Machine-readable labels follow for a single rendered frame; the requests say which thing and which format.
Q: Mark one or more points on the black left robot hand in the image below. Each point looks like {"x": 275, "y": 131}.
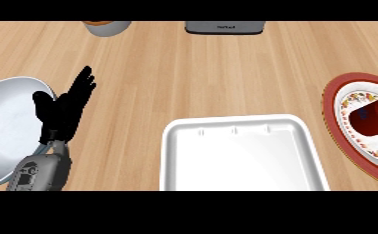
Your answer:
{"x": 64, "y": 111}

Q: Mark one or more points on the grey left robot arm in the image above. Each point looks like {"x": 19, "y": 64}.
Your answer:
{"x": 42, "y": 171}

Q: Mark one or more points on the plain white round plate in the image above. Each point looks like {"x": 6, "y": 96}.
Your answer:
{"x": 16, "y": 118}

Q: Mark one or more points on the white rectangular tray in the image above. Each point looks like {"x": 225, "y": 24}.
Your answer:
{"x": 241, "y": 158}

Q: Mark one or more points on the white floral rimmed plate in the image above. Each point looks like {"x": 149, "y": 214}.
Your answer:
{"x": 356, "y": 94}

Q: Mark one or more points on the grey round container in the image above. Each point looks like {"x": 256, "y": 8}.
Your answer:
{"x": 107, "y": 29}

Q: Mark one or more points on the grey boxy appliance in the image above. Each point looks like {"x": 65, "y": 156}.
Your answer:
{"x": 225, "y": 27}

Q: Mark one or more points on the red oval placemat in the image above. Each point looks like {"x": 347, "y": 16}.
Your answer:
{"x": 328, "y": 101}

